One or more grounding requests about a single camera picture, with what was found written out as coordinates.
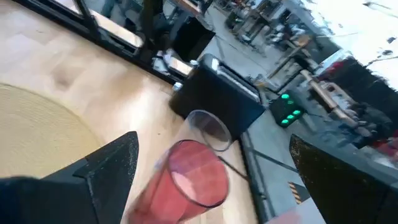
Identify background workshop furniture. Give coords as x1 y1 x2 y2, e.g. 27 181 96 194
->
217 0 343 78

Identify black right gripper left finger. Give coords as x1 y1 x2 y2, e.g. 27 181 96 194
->
0 131 140 224

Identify hazard striped black bar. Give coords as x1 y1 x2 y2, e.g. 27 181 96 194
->
287 181 312 205

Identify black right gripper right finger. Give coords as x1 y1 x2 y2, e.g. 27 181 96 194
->
289 134 398 224

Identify black two-slot toaster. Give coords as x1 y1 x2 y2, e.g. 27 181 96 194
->
169 53 266 141

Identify pink tumbler with milk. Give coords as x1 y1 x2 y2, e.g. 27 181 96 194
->
126 139 230 224

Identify black box with green lights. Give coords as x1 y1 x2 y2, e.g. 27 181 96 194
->
269 90 305 128

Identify round woven tan placemat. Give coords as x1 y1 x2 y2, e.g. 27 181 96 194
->
0 82 103 180

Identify black metal table frame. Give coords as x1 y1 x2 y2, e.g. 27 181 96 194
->
15 0 200 86

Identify black toaster power cable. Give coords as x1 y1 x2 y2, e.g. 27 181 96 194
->
217 154 251 183

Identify clear drinking glass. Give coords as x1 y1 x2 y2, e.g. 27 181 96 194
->
164 109 233 162

